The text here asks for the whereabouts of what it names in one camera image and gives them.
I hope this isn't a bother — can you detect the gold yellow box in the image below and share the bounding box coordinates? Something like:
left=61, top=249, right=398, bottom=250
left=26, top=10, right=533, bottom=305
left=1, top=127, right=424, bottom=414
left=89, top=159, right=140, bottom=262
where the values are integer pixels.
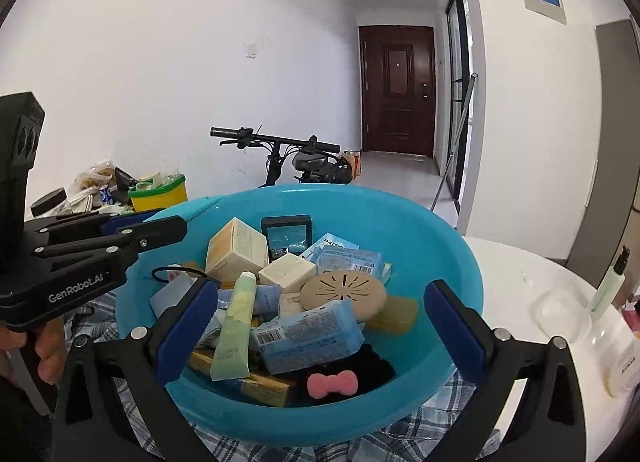
left=187, top=348, right=296, bottom=408

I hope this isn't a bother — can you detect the large cream box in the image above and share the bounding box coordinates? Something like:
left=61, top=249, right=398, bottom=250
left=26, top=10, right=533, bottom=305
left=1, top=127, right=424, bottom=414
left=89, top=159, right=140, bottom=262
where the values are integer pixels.
left=205, top=218, right=270, bottom=283

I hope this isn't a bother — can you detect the clear plastic container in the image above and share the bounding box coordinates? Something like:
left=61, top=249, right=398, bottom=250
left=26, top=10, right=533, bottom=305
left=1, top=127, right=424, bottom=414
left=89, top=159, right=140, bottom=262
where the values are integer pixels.
left=532, top=289, right=593, bottom=343

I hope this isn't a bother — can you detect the green pump bottle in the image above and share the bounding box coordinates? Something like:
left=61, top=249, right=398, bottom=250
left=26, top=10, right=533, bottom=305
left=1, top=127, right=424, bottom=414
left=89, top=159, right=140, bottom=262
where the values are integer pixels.
left=589, top=245, right=631, bottom=318

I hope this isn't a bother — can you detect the cream lotion bottle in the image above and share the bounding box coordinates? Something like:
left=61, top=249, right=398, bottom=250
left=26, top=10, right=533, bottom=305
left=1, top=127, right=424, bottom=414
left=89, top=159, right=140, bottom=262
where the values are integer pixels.
left=602, top=317, right=640, bottom=399

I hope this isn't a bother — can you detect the person's left hand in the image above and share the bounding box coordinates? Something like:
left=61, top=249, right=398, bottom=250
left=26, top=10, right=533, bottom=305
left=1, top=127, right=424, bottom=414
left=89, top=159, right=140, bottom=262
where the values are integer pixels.
left=0, top=316, right=69, bottom=385

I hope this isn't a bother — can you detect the black framed glass door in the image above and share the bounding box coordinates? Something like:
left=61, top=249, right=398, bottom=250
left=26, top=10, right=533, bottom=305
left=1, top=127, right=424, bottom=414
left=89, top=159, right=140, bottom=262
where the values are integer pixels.
left=444, top=0, right=473, bottom=200

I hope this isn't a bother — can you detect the grey leaning pole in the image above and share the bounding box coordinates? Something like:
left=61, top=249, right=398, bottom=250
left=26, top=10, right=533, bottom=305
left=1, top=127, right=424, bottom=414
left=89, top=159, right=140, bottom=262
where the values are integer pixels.
left=429, top=72, right=478, bottom=213

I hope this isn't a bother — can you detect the purple tube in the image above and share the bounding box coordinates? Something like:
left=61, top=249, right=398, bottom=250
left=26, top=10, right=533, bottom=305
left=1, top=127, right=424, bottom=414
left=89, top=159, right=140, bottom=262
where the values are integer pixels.
left=255, top=284, right=281, bottom=318

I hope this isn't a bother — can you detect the blue plastic basin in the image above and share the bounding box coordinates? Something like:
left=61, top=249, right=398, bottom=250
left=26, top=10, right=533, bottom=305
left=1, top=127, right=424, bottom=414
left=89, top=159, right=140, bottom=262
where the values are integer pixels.
left=114, top=183, right=485, bottom=447

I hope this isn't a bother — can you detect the small cream box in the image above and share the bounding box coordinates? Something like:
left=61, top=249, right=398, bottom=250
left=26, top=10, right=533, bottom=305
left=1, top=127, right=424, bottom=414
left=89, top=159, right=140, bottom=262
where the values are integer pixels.
left=258, top=252, right=317, bottom=293

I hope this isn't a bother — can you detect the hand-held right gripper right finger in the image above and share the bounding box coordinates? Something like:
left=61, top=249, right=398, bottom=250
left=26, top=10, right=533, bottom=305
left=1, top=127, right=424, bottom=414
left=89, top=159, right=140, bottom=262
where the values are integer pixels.
left=424, top=279, right=587, bottom=462

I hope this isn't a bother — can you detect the blue plaid shirt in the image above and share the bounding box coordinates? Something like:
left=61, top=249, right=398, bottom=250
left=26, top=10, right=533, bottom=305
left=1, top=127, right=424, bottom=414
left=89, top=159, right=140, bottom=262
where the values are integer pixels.
left=65, top=287, right=501, bottom=462

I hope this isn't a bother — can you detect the black cloth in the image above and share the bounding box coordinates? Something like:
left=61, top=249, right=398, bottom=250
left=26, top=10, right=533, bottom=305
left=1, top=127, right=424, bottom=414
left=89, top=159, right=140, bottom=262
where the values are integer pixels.
left=295, top=343, right=397, bottom=405

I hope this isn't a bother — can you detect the black box with window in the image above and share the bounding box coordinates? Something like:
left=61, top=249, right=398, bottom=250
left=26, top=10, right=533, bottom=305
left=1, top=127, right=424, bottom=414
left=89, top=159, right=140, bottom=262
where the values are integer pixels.
left=260, top=214, right=313, bottom=264

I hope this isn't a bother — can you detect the dark brown door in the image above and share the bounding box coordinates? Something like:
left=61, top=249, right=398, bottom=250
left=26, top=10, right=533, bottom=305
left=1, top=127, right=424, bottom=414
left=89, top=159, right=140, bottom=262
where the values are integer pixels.
left=358, top=25, right=436, bottom=159

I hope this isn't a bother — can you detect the clear snack bag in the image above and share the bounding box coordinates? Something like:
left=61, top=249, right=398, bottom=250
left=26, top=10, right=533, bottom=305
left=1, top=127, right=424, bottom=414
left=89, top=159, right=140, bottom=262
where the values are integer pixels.
left=74, top=160, right=117, bottom=193

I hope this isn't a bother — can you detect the clear jar with black lid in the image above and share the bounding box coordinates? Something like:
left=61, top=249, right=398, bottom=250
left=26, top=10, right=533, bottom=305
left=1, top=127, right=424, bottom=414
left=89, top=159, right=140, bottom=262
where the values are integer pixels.
left=31, top=188, right=68, bottom=218

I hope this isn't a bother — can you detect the light blue tissue packet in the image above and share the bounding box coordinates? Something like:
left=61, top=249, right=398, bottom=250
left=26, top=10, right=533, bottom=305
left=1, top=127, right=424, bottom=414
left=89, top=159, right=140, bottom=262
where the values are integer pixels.
left=302, top=233, right=392, bottom=283

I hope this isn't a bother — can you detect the grey refrigerator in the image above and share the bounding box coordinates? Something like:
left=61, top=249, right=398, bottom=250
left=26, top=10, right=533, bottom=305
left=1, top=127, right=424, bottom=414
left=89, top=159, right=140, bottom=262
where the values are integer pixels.
left=565, top=17, right=640, bottom=288

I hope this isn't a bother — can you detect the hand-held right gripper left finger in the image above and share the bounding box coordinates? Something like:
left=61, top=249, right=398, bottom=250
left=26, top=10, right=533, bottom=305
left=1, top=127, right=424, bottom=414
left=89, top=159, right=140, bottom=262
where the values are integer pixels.
left=52, top=277, right=221, bottom=462

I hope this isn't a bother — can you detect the large blue tissue packet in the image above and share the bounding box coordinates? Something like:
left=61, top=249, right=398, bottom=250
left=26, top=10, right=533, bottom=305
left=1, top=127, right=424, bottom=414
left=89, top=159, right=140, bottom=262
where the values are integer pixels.
left=249, top=298, right=366, bottom=375

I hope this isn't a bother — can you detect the black hair tie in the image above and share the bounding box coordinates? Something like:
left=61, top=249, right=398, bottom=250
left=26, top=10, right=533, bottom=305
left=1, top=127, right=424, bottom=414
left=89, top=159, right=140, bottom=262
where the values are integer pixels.
left=151, top=266, right=206, bottom=284

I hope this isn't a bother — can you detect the tan round vented disc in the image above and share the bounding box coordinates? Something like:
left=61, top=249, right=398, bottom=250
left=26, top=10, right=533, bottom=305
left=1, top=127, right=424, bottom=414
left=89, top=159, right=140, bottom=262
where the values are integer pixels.
left=299, top=269, right=388, bottom=322

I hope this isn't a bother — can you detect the pale green tube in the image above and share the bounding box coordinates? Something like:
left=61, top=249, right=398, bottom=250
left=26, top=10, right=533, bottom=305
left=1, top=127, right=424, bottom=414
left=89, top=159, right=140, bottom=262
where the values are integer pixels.
left=210, top=272, right=258, bottom=382

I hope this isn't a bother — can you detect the red box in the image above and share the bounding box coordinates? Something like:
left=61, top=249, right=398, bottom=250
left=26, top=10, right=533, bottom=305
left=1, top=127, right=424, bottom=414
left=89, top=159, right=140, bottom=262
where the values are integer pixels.
left=622, top=292, right=640, bottom=333

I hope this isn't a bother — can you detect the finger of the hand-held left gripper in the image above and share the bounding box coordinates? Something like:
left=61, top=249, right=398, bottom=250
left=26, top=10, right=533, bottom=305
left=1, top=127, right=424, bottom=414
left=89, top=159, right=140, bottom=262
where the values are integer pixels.
left=31, top=215, right=189, bottom=274
left=22, top=208, right=166, bottom=244

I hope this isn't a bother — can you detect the pink bow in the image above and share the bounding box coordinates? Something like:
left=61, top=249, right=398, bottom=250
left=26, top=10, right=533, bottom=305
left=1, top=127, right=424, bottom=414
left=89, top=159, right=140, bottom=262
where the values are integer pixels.
left=306, top=371, right=360, bottom=399

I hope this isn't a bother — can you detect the black bicycle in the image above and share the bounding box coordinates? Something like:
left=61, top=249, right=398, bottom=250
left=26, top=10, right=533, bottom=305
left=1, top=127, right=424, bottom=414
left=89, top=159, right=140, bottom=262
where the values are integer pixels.
left=210, top=126, right=353, bottom=189

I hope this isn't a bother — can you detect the small beige box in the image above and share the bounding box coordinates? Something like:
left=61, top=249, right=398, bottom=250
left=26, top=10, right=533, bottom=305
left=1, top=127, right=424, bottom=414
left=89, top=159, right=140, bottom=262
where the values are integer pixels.
left=277, top=292, right=303, bottom=320

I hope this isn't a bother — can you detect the yellow bucket with green rim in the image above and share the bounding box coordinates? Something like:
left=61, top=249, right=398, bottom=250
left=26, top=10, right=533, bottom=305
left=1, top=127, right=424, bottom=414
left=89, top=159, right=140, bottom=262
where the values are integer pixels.
left=128, top=173, right=188, bottom=213

